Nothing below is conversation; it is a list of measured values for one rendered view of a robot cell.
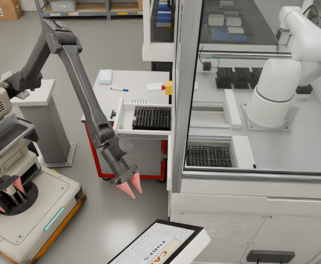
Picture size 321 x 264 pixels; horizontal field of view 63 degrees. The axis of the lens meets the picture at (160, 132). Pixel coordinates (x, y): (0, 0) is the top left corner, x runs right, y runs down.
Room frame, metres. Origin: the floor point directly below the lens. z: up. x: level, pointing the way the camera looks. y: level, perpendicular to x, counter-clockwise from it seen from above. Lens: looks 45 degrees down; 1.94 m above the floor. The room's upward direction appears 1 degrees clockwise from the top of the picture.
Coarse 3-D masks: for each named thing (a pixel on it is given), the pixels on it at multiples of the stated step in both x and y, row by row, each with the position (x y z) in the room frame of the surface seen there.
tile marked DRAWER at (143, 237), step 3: (141, 237) 0.41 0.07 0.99; (144, 237) 0.40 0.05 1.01; (147, 237) 0.39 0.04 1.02; (138, 240) 0.39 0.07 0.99; (141, 240) 0.39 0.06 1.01; (135, 243) 0.38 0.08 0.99; (138, 243) 0.38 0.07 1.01; (141, 243) 0.37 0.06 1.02; (132, 246) 0.37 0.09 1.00; (135, 246) 0.37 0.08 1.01; (129, 249) 0.36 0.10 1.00; (132, 249) 0.35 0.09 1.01; (126, 252) 0.35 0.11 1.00; (129, 252) 0.34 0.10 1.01
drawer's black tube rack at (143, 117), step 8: (144, 112) 1.25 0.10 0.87; (152, 112) 1.21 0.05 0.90; (160, 112) 1.22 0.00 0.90; (168, 112) 1.22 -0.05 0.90; (136, 120) 1.13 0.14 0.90; (144, 120) 1.17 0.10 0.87; (152, 120) 1.14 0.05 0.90; (160, 120) 1.14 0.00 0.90; (168, 120) 1.14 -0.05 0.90; (136, 128) 1.10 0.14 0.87; (144, 128) 1.10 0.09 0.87; (152, 128) 1.10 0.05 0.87; (160, 128) 1.10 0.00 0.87; (168, 128) 1.11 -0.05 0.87
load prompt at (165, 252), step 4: (172, 240) 0.33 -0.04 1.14; (176, 240) 0.33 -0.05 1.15; (168, 244) 0.32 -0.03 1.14; (172, 244) 0.32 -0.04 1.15; (176, 244) 0.31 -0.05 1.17; (164, 248) 0.31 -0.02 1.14; (168, 248) 0.30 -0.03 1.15; (172, 248) 0.30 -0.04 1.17; (160, 252) 0.30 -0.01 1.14; (164, 252) 0.29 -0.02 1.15; (168, 252) 0.29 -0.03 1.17; (156, 256) 0.29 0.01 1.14; (160, 256) 0.28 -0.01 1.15; (164, 256) 0.28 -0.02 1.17; (152, 260) 0.27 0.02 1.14; (156, 260) 0.27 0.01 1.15; (160, 260) 0.27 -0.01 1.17
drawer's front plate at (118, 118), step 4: (120, 100) 1.29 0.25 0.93; (120, 104) 1.25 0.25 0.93; (120, 108) 1.21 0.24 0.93; (116, 112) 1.18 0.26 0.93; (120, 112) 1.19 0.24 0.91; (116, 116) 1.14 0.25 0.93; (120, 116) 1.18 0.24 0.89; (116, 120) 1.10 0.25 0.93; (120, 120) 1.17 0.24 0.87; (116, 124) 1.07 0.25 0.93; (120, 124) 1.15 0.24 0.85; (116, 128) 1.05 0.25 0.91; (116, 132) 1.04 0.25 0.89
